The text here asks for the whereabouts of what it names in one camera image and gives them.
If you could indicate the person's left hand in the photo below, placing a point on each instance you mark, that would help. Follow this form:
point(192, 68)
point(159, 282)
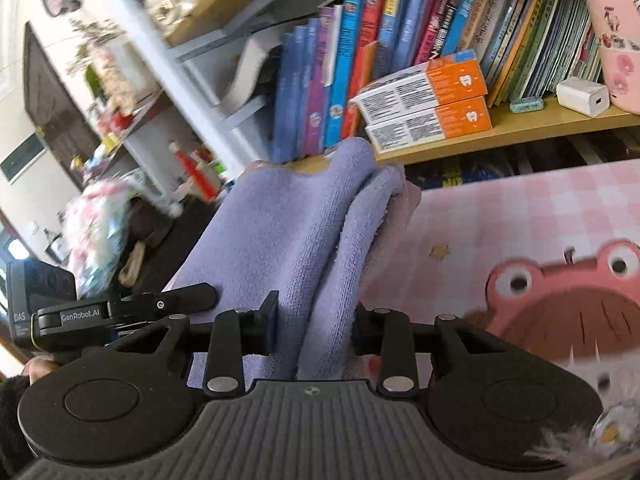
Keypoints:
point(40, 369)

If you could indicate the clear crystal charm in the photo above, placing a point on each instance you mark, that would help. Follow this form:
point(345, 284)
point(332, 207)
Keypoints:
point(617, 422)

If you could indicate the person's left forearm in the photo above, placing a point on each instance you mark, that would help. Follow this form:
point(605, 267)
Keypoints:
point(10, 410)

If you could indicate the orange and white carton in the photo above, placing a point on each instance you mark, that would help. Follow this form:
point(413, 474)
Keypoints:
point(425, 82)
point(430, 125)

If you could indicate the black wall panel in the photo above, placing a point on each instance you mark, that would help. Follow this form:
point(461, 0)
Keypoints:
point(22, 157)

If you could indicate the pink cartoon printed desk mat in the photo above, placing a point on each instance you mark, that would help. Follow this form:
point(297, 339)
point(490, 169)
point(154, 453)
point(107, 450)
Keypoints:
point(475, 220)

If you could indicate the pink and purple sweater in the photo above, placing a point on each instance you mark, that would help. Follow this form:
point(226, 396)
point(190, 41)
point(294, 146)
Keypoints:
point(280, 240)

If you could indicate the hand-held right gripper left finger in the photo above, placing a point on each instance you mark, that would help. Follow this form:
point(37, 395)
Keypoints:
point(271, 327)

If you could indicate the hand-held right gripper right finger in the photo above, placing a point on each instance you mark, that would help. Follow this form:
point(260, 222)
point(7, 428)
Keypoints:
point(367, 332)

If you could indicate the white charger plug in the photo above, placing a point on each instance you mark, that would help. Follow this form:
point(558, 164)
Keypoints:
point(582, 97)

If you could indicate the row of colourful children's books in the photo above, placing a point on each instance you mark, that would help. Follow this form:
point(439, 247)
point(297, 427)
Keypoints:
point(350, 60)

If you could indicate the pink cylindrical canister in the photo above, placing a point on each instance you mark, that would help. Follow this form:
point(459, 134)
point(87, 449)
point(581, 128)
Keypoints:
point(615, 35)

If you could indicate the grey feather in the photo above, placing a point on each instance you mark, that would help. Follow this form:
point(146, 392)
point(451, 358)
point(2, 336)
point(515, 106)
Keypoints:
point(560, 442)

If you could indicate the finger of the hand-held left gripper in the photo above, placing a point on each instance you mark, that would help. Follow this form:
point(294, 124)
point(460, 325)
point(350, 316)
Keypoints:
point(190, 297)

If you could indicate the pink and white bouquet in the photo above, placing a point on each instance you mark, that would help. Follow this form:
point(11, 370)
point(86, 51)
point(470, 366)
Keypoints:
point(97, 240)

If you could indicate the white wooden bookshelf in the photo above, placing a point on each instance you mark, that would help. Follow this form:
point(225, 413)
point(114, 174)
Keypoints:
point(525, 132)

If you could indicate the dark wooden door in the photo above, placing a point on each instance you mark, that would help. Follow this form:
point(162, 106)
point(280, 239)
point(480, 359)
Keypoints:
point(60, 110)

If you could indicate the thick white open book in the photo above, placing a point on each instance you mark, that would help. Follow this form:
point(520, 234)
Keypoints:
point(250, 70)

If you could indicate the black box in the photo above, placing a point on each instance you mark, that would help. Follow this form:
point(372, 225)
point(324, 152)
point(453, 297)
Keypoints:
point(190, 225)

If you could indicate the red tassel ornament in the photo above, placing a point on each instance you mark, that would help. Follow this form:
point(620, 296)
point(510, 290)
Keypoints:
point(197, 175)

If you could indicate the teal eraser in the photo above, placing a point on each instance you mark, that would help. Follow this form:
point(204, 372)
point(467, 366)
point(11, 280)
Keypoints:
point(525, 105)

